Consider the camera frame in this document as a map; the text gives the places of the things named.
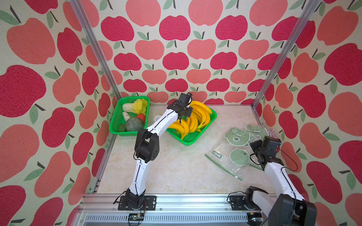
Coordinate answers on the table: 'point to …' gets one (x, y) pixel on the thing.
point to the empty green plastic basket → (193, 137)
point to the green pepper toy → (121, 127)
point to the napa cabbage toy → (138, 107)
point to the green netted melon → (133, 124)
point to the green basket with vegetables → (131, 114)
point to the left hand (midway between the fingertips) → (189, 111)
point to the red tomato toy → (141, 116)
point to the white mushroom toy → (126, 116)
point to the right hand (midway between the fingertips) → (256, 145)
